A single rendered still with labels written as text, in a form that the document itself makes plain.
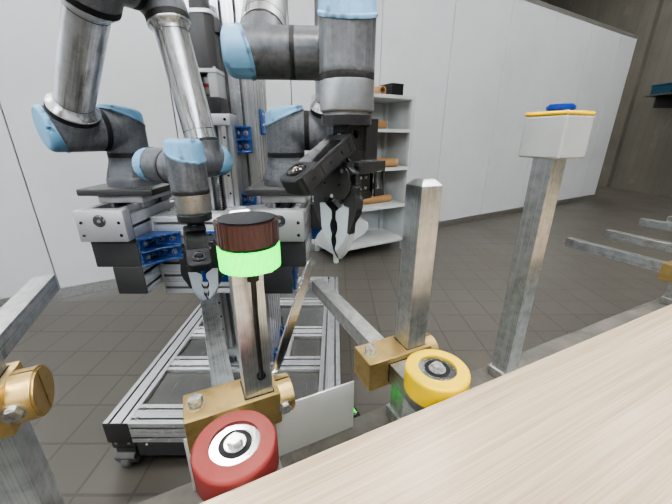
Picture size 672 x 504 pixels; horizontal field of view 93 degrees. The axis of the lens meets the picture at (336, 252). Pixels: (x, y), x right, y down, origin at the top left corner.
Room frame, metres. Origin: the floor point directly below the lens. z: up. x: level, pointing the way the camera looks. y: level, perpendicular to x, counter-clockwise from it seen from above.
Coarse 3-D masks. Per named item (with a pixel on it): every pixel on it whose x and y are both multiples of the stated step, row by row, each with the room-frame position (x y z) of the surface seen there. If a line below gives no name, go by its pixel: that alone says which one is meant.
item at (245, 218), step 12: (228, 216) 0.30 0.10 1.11; (240, 216) 0.30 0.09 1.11; (252, 216) 0.30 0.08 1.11; (264, 216) 0.30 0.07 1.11; (240, 252) 0.27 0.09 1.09; (252, 252) 0.27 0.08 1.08; (252, 276) 0.29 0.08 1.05; (252, 288) 0.29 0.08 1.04; (252, 300) 0.29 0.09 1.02; (264, 372) 0.33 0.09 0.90
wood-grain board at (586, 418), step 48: (624, 336) 0.41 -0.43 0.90; (528, 384) 0.31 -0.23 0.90; (576, 384) 0.31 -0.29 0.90; (624, 384) 0.31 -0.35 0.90; (384, 432) 0.24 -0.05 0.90; (432, 432) 0.24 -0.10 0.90; (480, 432) 0.24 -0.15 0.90; (528, 432) 0.24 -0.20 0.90; (576, 432) 0.24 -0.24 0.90; (624, 432) 0.24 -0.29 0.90; (288, 480) 0.20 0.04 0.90; (336, 480) 0.20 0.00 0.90; (384, 480) 0.20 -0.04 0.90; (432, 480) 0.20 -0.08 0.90; (480, 480) 0.20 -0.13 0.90; (528, 480) 0.20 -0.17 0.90; (576, 480) 0.20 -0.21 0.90; (624, 480) 0.20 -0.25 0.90
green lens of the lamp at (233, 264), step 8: (216, 248) 0.28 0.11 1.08; (272, 248) 0.28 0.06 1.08; (224, 256) 0.27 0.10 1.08; (232, 256) 0.27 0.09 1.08; (240, 256) 0.27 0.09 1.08; (248, 256) 0.27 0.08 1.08; (256, 256) 0.27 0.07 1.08; (264, 256) 0.27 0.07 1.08; (272, 256) 0.28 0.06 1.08; (280, 256) 0.30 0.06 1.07; (224, 264) 0.27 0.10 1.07; (232, 264) 0.27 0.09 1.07; (240, 264) 0.27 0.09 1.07; (248, 264) 0.27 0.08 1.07; (256, 264) 0.27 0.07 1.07; (264, 264) 0.27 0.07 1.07; (272, 264) 0.28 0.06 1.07; (280, 264) 0.30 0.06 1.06; (224, 272) 0.27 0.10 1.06; (232, 272) 0.27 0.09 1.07; (240, 272) 0.27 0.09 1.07; (248, 272) 0.27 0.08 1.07; (256, 272) 0.27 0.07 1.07; (264, 272) 0.27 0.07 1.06
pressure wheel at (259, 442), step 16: (224, 416) 0.26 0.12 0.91; (240, 416) 0.26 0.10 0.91; (256, 416) 0.26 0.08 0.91; (208, 432) 0.24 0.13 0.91; (224, 432) 0.24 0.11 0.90; (240, 432) 0.24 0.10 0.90; (256, 432) 0.24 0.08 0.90; (272, 432) 0.24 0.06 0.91; (192, 448) 0.22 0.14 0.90; (208, 448) 0.22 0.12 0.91; (224, 448) 0.22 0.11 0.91; (240, 448) 0.22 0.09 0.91; (256, 448) 0.22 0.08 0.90; (272, 448) 0.22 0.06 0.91; (192, 464) 0.21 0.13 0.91; (208, 464) 0.20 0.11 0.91; (224, 464) 0.21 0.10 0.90; (240, 464) 0.20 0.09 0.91; (256, 464) 0.20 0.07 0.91; (272, 464) 0.21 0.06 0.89; (208, 480) 0.19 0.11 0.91; (224, 480) 0.19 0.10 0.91; (240, 480) 0.19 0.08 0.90; (208, 496) 0.19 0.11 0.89
